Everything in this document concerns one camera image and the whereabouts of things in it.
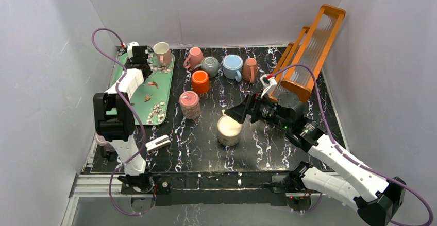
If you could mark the pink upside-down mug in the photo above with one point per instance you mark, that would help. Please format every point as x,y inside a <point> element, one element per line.
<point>194,59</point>

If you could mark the salmon upside-down mug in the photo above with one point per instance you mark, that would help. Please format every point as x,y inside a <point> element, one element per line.
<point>250,69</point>

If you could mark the orange wooden dish rack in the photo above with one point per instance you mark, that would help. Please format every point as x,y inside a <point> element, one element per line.
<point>310,49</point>

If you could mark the grey upside-down mug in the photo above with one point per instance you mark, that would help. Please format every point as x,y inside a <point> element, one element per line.
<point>210,65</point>

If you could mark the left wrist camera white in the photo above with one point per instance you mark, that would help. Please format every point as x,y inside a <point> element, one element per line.
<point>130,47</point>

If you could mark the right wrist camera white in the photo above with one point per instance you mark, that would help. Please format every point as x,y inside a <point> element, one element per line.
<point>269,84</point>

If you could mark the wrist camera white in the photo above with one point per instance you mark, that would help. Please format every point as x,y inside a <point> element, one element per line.
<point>269,84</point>
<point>130,47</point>

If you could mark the white black small device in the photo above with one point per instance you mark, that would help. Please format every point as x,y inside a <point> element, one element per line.
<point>158,143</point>

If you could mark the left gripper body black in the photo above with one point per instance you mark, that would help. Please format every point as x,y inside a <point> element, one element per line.
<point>139,51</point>

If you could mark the light blue upside-down mug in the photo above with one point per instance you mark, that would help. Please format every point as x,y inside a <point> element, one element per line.
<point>232,67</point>

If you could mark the pink patterned mug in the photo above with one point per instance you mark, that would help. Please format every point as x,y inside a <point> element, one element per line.
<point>190,105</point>

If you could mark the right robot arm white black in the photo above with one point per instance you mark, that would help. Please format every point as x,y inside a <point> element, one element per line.
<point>376,199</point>

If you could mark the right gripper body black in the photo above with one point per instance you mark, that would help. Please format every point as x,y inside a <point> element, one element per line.
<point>253,107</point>

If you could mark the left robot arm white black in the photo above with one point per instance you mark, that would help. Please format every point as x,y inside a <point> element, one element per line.
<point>115,122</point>

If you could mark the green floral serving tray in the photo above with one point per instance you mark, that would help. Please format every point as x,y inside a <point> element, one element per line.
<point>149,97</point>

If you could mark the cream cartoon mug green interior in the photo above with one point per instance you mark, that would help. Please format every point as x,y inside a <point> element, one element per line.
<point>228,130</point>

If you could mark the pinkish mug beside table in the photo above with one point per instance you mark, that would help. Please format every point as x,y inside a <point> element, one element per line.
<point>106,150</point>

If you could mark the orange upside-down mug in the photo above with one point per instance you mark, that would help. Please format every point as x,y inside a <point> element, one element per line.
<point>200,82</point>

